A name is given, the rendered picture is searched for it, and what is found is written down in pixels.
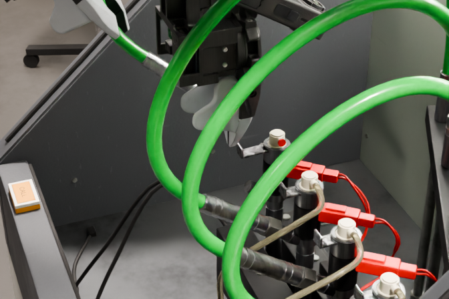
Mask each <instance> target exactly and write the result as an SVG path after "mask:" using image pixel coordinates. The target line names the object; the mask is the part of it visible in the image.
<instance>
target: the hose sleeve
mask: <svg viewBox="0 0 449 299"><path fill-rule="evenodd" d="M168 64H169V63H168V62H167V61H166V60H164V59H162V58H160V57H159V56H157V55H155V54H153V53H152V52H151V51H149V52H148V54H147V56H146V58H145V60H144V61H143V62H142V63H141V65H142V66H143V67H145V68H146V69H148V70H149V71H151V72H153V73H155V74H156V75H158V76H160V77H162V76H163V74H164V72H165V70H166V68H167V66H168ZM196 86H197V85H190V86H186V87H179V86H178V83H177V84H176V87H178V88H179V89H181V90H183V91H184V92H185V93H186V92H188V91H190V90H191V89H192V88H194V87H196Z"/></svg>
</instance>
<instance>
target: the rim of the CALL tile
mask: <svg viewBox="0 0 449 299"><path fill-rule="evenodd" d="M28 181H29V183H30V185H31V189H32V190H33V194H34V196H35V200H33V201H30V202H24V203H20V204H18V203H17V200H16V198H15V194H14V192H13V188H12V184H18V183H22V182H28ZM8 187H9V191H10V193H11V197H12V200H13V203H14V206H15V209H18V208H24V207H27V206H34V205H37V204H40V202H39V198H38V196H37V192H36V190H35V187H34V185H33V181H32V179H30V180H24V181H20V182H14V183H11V184H8Z"/></svg>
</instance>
